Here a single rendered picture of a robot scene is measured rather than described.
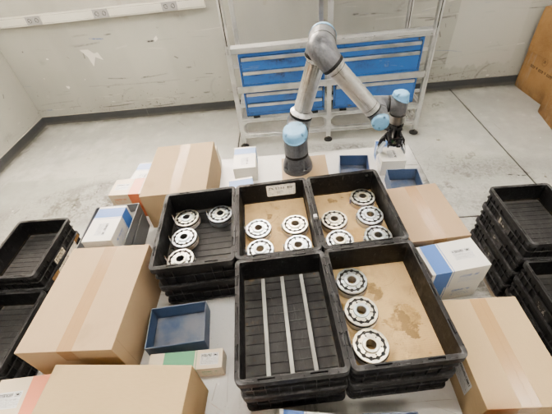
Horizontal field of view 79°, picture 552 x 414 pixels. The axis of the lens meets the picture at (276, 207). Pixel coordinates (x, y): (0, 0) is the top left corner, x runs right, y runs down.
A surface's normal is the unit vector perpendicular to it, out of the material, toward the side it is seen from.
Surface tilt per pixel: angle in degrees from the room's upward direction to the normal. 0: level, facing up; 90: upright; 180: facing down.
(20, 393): 0
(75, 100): 90
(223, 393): 0
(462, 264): 0
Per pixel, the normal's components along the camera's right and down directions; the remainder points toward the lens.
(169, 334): -0.09, -0.72
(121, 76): 0.01, 0.69
